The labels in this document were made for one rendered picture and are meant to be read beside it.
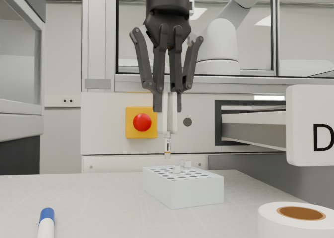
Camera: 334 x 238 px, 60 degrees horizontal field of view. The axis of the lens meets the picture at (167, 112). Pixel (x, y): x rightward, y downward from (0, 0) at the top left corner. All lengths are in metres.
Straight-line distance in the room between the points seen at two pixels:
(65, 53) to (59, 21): 0.45
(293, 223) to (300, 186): 0.59
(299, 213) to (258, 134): 0.27
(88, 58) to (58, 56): 3.45
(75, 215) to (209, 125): 0.43
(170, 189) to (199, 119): 0.34
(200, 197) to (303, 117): 0.18
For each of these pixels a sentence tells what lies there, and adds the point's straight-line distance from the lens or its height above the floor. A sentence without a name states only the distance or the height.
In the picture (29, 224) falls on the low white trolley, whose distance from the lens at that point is 0.39.
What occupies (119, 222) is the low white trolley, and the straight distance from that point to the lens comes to 0.37.
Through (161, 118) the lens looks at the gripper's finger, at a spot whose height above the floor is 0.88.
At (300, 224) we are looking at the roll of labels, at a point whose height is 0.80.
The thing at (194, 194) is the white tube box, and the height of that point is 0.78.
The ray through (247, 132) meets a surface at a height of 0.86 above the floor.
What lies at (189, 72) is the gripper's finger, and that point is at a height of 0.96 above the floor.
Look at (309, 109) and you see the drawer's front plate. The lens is 0.43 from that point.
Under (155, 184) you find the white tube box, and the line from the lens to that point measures 0.46.
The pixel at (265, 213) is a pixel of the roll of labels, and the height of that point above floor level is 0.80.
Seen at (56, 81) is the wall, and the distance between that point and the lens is 4.12.
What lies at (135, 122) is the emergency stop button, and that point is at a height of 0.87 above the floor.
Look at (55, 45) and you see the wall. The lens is 4.21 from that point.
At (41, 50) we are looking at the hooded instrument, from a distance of 1.69.
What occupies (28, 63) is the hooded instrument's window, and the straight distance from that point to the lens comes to 1.54.
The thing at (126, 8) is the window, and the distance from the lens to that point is 0.76.
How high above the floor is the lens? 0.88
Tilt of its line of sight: 1 degrees up
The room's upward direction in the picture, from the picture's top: straight up
